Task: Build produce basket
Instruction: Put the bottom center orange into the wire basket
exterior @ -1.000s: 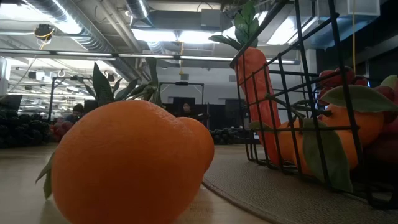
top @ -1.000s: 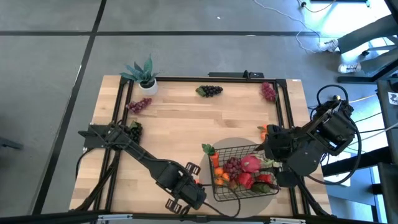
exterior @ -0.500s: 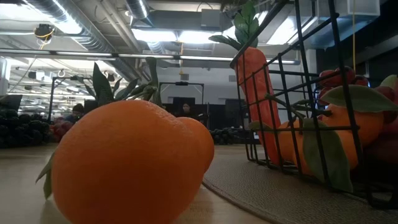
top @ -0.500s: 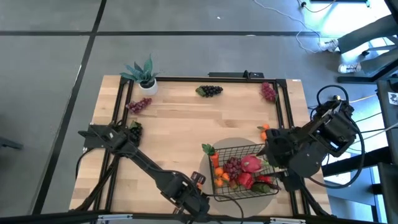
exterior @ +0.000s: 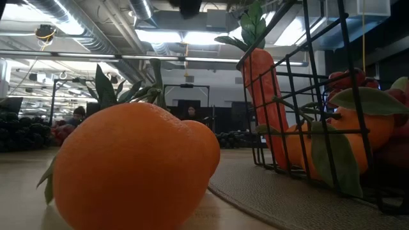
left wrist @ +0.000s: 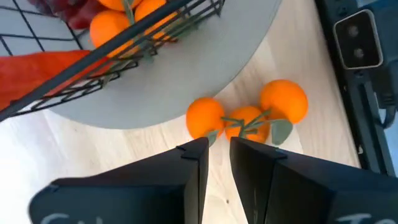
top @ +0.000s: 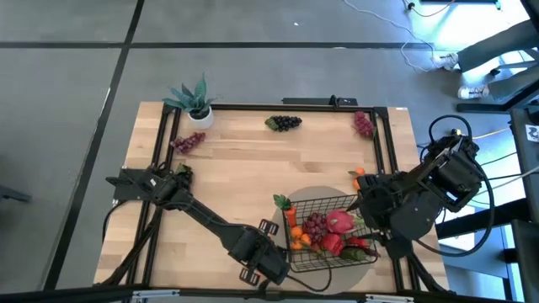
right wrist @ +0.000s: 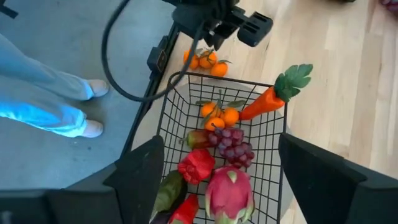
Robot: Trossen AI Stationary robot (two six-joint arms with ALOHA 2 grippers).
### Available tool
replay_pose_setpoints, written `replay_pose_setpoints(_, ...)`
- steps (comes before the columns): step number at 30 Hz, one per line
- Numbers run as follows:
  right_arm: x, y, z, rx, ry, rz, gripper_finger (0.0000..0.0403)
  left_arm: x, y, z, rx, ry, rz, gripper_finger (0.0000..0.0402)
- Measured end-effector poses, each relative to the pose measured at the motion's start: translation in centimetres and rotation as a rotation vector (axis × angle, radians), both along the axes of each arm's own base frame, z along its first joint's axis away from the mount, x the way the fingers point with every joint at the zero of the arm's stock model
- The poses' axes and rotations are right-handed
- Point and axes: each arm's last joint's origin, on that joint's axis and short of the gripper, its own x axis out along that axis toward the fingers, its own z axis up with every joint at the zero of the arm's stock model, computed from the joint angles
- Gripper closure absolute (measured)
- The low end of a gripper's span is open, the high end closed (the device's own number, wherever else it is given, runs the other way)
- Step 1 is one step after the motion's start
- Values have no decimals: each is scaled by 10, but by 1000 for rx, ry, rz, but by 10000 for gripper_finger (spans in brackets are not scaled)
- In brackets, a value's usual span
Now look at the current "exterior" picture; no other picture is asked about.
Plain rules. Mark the orange toy carrot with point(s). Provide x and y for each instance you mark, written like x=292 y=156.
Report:
x=262 y=83

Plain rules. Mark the grey ceiling air unit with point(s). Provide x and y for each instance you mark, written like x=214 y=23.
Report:
x=217 y=20

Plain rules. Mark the long ceiling light strip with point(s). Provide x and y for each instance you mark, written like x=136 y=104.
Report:
x=96 y=55

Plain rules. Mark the person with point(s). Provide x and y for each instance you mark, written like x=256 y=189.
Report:
x=191 y=112
x=78 y=115

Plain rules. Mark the green plant in white pot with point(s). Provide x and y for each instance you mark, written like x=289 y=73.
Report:
x=103 y=84

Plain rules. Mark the black ceiling dome device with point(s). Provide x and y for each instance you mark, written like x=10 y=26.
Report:
x=44 y=32

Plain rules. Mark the black monitor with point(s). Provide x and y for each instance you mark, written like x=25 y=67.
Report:
x=11 y=105

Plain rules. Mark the round grey mat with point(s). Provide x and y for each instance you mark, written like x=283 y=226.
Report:
x=271 y=204

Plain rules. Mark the small silver ventilation duct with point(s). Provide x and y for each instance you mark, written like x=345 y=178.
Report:
x=142 y=8

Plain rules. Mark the black metal frame stand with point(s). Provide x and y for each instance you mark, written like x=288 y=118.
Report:
x=187 y=85

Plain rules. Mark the large silver ventilation duct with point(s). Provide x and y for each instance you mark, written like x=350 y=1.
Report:
x=92 y=41

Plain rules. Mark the black partition wall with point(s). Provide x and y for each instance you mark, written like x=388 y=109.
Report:
x=230 y=118

